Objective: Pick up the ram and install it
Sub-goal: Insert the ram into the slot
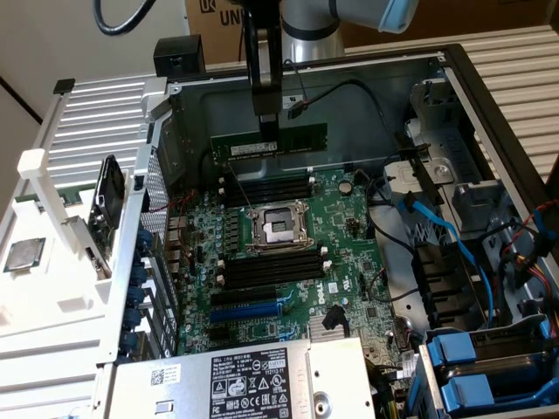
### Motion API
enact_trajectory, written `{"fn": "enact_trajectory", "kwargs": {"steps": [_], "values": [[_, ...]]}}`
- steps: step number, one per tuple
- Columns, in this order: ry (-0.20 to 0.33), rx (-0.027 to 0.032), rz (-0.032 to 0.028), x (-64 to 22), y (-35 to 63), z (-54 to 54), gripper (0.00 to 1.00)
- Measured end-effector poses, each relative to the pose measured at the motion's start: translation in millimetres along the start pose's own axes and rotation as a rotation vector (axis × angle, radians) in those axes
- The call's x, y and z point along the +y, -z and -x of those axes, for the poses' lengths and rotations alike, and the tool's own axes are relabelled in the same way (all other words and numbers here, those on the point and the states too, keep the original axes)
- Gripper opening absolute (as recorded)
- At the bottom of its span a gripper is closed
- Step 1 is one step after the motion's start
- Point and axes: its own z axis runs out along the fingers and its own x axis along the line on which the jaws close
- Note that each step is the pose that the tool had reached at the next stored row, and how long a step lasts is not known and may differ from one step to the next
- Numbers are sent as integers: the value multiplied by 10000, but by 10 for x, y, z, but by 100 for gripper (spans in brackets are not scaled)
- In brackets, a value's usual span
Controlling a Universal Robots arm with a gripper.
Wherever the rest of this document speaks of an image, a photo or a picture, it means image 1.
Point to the CPU socket metal frame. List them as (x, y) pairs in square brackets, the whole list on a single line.
[(279, 224)]

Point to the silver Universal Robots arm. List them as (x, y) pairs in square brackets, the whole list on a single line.
[(305, 30)]

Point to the white parts rack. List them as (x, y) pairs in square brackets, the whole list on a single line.
[(65, 262)]

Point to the black box mount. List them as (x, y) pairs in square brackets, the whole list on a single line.
[(179, 57)]

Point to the thin metal locking lever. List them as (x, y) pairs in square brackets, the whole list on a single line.
[(240, 187)]

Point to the plain cardboard box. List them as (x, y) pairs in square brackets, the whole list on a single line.
[(480, 17)]

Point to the long black expansion slot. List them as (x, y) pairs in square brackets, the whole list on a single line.
[(242, 297)]

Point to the silver CPU chip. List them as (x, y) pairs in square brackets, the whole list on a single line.
[(24, 255)]

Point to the blue disk bay cage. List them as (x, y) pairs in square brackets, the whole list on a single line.
[(463, 388)]

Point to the blue expansion slot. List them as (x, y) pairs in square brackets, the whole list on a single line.
[(244, 313)]

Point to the black RAM slot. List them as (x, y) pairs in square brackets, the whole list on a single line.
[(266, 176), (273, 256), (274, 264), (266, 183), (267, 190), (276, 280), (268, 198), (275, 272)]

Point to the silver coin cell battery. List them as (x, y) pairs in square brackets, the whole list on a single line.
[(346, 187)]

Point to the silver chipset heatsink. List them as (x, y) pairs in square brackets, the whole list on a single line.
[(336, 336)]

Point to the printed cardboard box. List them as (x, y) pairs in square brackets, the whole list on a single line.
[(218, 39)]

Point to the green RAM stick white label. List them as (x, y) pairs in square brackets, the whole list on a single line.
[(301, 139)]

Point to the grey power supply unit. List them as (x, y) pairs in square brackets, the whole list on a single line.
[(174, 393)]

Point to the silver metal drive bracket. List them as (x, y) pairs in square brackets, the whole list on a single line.
[(406, 174)]

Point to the short black expansion slot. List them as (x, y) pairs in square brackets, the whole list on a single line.
[(218, 334)]

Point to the graphics card black fan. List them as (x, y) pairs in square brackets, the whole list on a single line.
[(109, 196)]

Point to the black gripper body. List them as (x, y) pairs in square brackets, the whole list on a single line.
[(262, 13)]

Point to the open grey PC case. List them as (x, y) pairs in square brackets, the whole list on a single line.
[(349, 118)]

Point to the black plastic retention bar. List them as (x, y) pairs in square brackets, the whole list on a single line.
[(425, 179)]

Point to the green Dell motherboard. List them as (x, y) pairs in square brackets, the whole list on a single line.
[(340, 244)]

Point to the small black end cap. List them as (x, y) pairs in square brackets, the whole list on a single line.
[(64, 86)]

